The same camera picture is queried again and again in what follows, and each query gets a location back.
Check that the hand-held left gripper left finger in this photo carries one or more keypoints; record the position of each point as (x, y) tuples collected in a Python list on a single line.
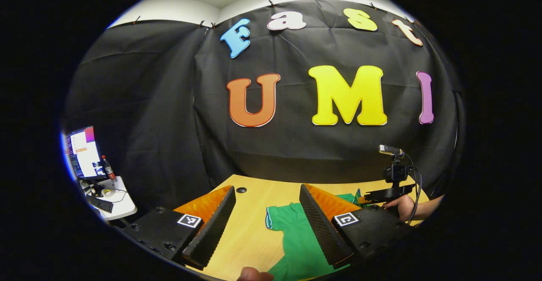
[(211, 230)]

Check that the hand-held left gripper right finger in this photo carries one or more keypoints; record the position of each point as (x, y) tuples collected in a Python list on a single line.
[(322, 230)]

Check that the green T-shirt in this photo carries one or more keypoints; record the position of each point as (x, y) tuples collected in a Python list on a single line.
[(296, 238)]

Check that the black table grommet hole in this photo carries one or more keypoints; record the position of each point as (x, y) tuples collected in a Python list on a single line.
[(241, 190)]

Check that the white side table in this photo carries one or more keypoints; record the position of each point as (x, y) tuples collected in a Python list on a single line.
[(123, 205)]

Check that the white tape roll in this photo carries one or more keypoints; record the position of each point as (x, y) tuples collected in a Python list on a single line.
[(107, 192)]

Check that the black keyboard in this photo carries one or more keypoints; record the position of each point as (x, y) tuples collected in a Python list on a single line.
[(101, 205)]

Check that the red-capped bottle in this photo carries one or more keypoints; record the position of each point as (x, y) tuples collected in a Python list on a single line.
[(108, 171)]

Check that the black backdrop cloth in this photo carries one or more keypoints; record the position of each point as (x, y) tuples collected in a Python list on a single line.
[(169, 103)]

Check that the computer monitor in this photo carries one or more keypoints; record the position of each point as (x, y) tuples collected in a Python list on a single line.
[(84, 154)]

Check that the row of black cloth clips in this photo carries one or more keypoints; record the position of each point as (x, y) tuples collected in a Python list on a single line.
[(271, 4)]

